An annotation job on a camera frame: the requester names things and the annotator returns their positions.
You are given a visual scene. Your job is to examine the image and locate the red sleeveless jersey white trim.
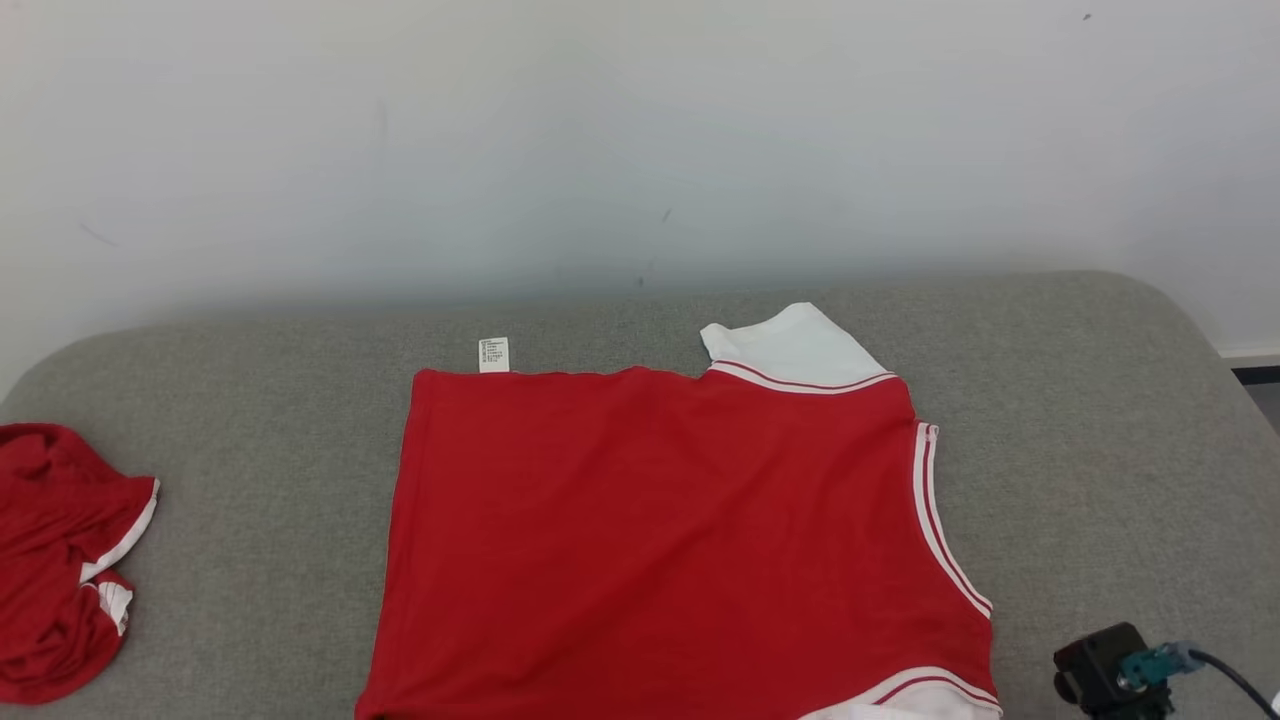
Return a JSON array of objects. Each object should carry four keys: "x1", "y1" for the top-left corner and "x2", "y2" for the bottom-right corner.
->
[{"x1": 355, "y1": 302, "x2": 1004, "y2": 720}]

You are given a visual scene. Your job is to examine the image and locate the red shorts white stripe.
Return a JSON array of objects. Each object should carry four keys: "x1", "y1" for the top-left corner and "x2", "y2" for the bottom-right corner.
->
[{"x1": 0, "y1": 422, "x2": 161, "y2": 706}]

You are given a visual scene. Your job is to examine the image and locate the grey fabric sofa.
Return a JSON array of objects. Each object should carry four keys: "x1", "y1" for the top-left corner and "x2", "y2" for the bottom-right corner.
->
[{"x1": 0, "y1": 270, "x2": 1280, "y2": 720}]

